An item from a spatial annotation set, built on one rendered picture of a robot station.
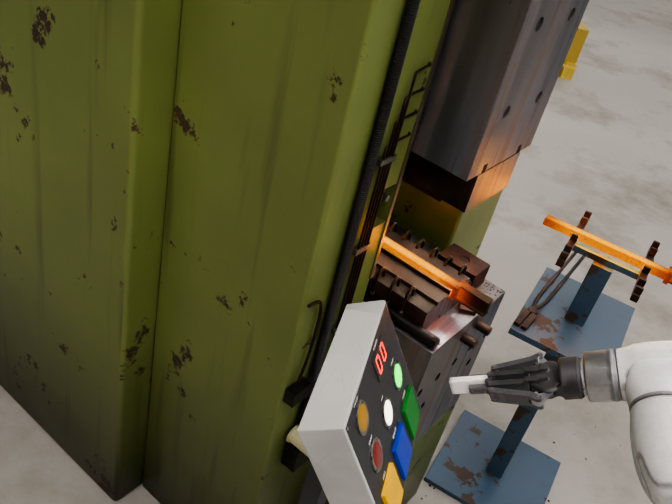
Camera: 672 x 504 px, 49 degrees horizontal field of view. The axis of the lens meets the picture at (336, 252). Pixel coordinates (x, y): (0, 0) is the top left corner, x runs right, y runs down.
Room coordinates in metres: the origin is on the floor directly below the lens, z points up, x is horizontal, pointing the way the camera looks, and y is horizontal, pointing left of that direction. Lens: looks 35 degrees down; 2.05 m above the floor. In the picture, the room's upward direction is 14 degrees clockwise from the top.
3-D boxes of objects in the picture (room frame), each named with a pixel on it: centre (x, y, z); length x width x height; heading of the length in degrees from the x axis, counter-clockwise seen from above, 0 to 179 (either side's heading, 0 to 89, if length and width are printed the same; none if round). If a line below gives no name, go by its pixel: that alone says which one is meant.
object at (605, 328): (1.81, -0.75, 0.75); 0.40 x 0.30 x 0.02; 158
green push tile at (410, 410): (1.02, -0.22, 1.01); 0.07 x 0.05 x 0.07; 174
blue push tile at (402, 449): (0.92, -0.21, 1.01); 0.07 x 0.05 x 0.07; 174
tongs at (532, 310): (1.95, -0.71, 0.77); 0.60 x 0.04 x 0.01; 153
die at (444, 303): (1.56, -0.12, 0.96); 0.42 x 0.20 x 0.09; 59
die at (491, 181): (1.56, -0.12, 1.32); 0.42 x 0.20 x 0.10; 59
